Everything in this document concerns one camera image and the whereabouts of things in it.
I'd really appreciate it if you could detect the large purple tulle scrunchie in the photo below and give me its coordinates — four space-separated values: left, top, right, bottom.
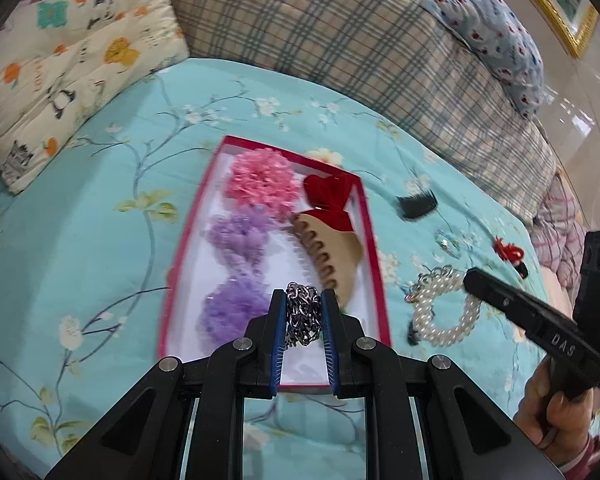
200 276 268 349

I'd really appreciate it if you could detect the silver rhinestone hair clip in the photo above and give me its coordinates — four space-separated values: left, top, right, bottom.
285 282 322 349

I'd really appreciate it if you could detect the pearl bracelet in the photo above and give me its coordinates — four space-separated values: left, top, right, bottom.
406 264 484 350

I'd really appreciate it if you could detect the beige claw hair clip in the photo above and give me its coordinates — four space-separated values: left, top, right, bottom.
291 209 363 308

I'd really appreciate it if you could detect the small purple tulle scrunchie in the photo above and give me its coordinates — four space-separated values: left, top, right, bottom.
207 207 274 281

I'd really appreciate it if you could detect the crystal bead bracelet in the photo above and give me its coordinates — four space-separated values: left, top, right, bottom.
433 227 464 260

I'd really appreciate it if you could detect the red velvet bow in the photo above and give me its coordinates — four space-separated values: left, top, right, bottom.
303 174 353 232

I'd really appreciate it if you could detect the pink tulle scrunchie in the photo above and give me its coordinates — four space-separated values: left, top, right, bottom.
224 148 300 221

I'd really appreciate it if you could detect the red jewelry tray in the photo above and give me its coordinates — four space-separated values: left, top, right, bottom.
158 136 391 362

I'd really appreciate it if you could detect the person's right hand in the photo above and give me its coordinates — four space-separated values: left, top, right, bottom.
514 356 594 467

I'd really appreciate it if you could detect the red furry hair clip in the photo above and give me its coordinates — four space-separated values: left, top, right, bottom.
493 237 529 280

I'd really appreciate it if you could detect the pink plaid blanket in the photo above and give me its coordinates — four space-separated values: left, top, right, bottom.
530 171 586 292

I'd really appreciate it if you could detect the black hair comb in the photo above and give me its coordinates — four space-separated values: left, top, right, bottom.
396 191 438 220

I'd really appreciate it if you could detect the teal floral bed sheet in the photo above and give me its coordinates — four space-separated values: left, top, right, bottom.
0 60 547 478

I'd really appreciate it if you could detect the plaid pillow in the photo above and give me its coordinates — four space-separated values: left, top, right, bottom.
171 0 557 223

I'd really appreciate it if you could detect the cartoon print cushion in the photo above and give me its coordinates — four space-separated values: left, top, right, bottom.
0 0 188 194

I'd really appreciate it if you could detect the blue floral pillow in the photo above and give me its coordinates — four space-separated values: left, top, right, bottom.
424 0 544 119

